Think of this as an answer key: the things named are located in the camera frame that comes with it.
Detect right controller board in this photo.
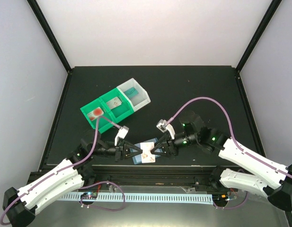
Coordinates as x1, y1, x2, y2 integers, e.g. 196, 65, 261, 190
212, 194, 232, 201

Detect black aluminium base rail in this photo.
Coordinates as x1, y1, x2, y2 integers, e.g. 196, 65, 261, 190
84, 166, 216, 187

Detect green bin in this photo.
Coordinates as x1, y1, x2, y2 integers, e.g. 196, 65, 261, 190
80, 98, 115, 133
100, 88, 133, 122

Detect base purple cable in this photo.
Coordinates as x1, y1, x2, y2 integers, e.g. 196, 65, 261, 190
213, 189, 250, 210
77, 180, 126, 211

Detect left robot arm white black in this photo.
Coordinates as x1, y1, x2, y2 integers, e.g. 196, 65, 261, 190
0, 132, 142, 227

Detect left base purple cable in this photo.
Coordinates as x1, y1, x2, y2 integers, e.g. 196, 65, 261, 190
77, 180, 126, 211

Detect controller board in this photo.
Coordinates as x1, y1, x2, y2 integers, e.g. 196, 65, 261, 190
80, 192, 97, 200
212, 194, 232, 201

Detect teal card in white bin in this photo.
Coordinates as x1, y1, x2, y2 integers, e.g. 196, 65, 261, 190
124, 87, 139, 99

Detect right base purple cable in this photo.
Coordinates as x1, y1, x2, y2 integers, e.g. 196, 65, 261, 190
213, 189, 250, 210

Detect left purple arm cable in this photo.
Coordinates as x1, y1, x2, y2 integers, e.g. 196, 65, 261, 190
0, 116, 123, 225

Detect green bin left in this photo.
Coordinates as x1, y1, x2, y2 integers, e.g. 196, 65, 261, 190
80, 98, 115, 133

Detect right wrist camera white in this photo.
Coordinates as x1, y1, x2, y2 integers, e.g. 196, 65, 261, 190
156, 119, 175, 140

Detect frame post black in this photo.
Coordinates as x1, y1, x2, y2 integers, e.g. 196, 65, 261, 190
236, 0, 282, 73
27, 0, 71, 73

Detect white card red pattern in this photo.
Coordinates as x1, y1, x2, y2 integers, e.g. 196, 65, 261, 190
140, 142, 156, 164

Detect white slotted cable duct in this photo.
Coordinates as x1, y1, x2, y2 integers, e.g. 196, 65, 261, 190
58, 192, 213, 205

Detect left frame post black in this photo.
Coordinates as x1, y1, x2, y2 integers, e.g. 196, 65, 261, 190
27, 0, 71, 73

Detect green bin middle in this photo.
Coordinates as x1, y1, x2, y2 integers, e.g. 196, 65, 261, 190
100, 88, 133, 122

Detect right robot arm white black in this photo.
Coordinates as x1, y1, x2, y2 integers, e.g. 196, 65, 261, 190
151, 111, 292, 211

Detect white card red marks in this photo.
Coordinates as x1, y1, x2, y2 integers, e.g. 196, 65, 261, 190
106, 96, 122, 110

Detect left controller board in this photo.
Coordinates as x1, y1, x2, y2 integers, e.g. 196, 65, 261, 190
80, 192, 97, 200

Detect card with red circles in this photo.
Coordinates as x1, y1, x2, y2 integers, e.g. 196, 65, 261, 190
87, 107, 104, 122

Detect white translucent bin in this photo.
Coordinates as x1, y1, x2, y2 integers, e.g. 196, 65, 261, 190
116, 78, 151, 112

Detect right frame post black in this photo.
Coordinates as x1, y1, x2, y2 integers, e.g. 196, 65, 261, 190
236, 0, 282, 73

